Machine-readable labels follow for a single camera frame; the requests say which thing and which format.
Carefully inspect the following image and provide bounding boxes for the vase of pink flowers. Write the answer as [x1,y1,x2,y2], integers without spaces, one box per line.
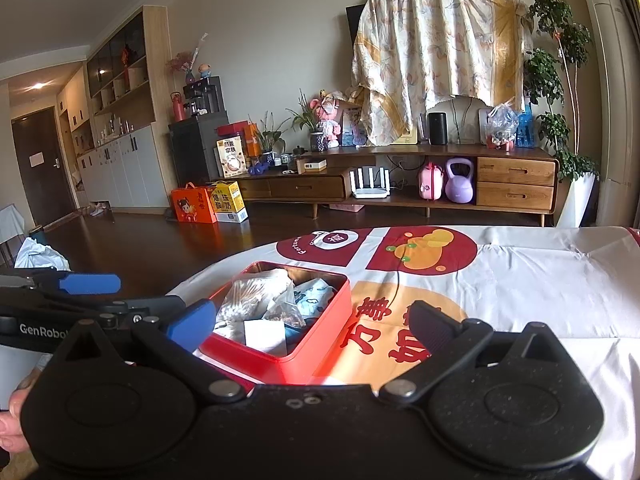
[165,34,208,86]

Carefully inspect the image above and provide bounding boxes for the light wooden drawer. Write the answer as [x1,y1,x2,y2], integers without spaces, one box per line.
[476,156,556,187]
[476,182,556,209]

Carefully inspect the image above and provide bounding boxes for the printed white tablecloth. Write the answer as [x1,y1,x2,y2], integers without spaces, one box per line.
[165,225,640,480]

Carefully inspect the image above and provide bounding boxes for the tall potted tree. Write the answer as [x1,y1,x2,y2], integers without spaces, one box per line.
[522,0,601,183]

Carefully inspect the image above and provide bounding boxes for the white column air conditioner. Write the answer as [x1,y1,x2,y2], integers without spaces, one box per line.
[572,0,640,228]

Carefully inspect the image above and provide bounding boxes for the small green potted plant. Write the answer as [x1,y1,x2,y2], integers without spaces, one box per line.
[250,112,291,166]

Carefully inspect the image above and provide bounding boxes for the small white packet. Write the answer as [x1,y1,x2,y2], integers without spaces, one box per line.
[244,320,289,357]

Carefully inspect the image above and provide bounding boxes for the yellow drink carton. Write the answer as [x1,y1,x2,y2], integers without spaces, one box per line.
[207,180,249,223]

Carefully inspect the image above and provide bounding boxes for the pink plush doll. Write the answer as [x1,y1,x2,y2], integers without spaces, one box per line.
[310,91,346,150]

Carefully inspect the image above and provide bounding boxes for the black coffee machine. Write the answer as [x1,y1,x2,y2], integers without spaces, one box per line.
[182,76,226,116]

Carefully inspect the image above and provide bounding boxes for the white router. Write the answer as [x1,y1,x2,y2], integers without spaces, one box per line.
[350,167,391,199]

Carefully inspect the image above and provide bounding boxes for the wooden television cabinet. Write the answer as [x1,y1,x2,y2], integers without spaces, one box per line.
[232,144,561,228]

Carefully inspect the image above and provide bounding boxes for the red tin box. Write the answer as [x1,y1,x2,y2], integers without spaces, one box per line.
[192,261,353,387]

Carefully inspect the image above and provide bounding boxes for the orange red gift box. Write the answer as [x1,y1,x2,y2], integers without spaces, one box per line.
[216,120,261,158]

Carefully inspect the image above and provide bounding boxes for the blue plastic rack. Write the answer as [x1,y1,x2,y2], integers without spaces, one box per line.
[516,105,536,148]

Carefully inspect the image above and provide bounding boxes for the white arched appliance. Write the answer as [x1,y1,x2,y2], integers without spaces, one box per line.
[446,95,493,145]

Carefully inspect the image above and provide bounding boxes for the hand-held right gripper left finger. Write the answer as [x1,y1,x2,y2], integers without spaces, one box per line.
[50,299,249,403]

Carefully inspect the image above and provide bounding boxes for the white crumpled bag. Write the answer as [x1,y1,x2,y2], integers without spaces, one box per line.
[15,237,71,271]

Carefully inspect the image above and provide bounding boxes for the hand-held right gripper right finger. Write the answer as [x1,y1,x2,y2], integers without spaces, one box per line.
[378,300,576,403]

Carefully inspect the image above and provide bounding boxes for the small pink case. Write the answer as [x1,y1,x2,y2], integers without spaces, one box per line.
[418,162,446,201]

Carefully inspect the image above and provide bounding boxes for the black low cabinet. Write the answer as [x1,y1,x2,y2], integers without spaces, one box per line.
[168,112,231,191]

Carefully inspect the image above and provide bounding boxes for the dark wooden drawer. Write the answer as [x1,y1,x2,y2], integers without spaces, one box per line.
[267,176,346,201]

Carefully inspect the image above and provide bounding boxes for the clear bag of brown bits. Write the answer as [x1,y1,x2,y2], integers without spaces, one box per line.
[262,290,307,328]

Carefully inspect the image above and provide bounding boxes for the pastel picture card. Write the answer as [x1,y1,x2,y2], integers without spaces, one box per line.
[340,107,363,147]

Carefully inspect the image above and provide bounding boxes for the wooden shelf unit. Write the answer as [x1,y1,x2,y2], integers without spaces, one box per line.
[85,5,171,126]

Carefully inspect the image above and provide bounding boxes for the white floor cabinets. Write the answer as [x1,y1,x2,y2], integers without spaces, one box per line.
[75,125,173,211]

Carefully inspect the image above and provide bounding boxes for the orange cartoon gift box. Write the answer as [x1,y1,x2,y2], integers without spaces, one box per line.
[171,182,218,224]

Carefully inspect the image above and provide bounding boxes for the plant in patterned pot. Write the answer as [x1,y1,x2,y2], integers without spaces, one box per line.
[287,90,328,153]

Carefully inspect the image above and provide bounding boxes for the floral cloth cover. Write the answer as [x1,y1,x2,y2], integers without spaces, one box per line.
[350,0,533,147]

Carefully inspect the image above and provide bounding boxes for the white square planter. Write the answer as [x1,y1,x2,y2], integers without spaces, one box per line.
[556,172,598,228]

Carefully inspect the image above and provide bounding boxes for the purple kettlebell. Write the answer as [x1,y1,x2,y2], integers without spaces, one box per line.
[445,158,476,204]

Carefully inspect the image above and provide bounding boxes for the person's left hand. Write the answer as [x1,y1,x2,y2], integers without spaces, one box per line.
[0,366,45,456]

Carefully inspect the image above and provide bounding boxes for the white brown drink carton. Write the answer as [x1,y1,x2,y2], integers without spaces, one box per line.
[216,138,248,178]

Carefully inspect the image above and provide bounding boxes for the clear plastic bag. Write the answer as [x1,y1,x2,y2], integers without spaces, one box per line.
[484,104,519,152]

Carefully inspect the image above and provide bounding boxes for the dark brown door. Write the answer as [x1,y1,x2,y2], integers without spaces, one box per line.
[11,106,76,228]

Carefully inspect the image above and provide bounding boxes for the black cylinder speaker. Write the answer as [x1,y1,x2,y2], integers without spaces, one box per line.
[427,111,448,146]

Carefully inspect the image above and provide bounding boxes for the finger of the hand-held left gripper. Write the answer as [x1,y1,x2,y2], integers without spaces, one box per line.
[0,268,122,295]
[0,292,187,354]

